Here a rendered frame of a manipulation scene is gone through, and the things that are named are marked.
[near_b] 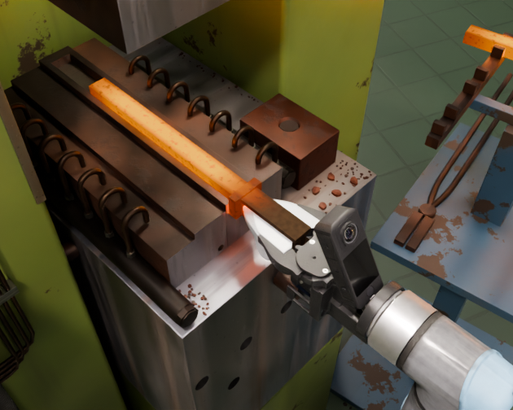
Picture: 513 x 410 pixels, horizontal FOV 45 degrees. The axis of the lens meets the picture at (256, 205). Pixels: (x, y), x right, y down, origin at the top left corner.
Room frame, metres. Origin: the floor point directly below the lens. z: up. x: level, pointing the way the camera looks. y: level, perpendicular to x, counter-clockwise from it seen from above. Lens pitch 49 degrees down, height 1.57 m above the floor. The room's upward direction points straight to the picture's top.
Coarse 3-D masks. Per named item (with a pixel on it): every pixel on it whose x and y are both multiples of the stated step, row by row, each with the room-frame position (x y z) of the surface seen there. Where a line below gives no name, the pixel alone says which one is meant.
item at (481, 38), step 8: (472, 32) 0.94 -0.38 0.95; (480, 32) 0.94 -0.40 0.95; (488, 32) 0.94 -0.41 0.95; (464, 40) 0.94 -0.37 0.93; (472, 40) 0.93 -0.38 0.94; (480, 40) 0.93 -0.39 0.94; (488, 40) 0.92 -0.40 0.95; (496, 40) 0.92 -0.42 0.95; (504, 40) 0.92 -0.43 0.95; (512, 40) 0.92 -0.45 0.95; (480, 48) 0.92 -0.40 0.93; (488, 48) 0.92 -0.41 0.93; (512, 48) 0.89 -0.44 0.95; (504, 56) 0.90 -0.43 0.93; (512, 56) 0.89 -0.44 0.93
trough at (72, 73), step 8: (64, 56) 0.80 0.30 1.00; (72, 56) 0.80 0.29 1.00; (56, 64) 0.79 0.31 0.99; (64, 64) 0.80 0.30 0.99; (72, 64) 0.80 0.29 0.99; (80, 64) 0.79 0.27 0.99; (64, 72) 0.78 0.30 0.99; (72, 72) 0.78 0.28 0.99; (80, 72) 0.78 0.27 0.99; (88, 72) 0.77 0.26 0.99; (80, 80) 0.76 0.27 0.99; (88, 80) 0.76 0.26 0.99; (96, 80) 0.76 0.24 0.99; (88, 88) 0.74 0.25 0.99
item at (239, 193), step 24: (96, 96) 0.70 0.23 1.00; (120, 96) 0.69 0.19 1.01; (144, 120) 0.64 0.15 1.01; (168, 144) 0.59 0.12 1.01; (192, 144) 0.59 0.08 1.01; (192, 168) 0.56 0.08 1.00; (216, 168) 0.55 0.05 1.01; (240, 192) 0.50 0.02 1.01; (264, 216) 0.47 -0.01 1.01; (288, 216) 0.46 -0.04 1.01
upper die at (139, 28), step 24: (48, 0) 0.51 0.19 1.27; (72, 0) 0.47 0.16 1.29; (96, 0) 0.44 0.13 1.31; (120, 0) 0.43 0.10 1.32; (144, 0) 0.44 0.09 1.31; (168, 0) 0.46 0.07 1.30; (192, 0) 0.48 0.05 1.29; (216, 0) 0.49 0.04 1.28; (96, 24) 0.45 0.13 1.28; (120, 24) 0.43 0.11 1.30; (144, 24) 0.44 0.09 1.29; (168, 24) 0.46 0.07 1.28; (120, 48) 0.43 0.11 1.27
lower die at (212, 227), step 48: (96, 48) 0.83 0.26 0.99; (48, 96) 0.71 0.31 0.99; (144, 96) 0.71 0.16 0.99; (48, 144) 0.62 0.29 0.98; (96, 144) 0.61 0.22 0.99; (144, 144) 0.60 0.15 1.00; (240, 144) 0.61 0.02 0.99; (96, 192) 0.53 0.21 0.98; (144, 192) 0.52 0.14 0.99; (192, 192) 0.52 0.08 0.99; (144, 240) 0.45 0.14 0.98; (192, 240) 0.45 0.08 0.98
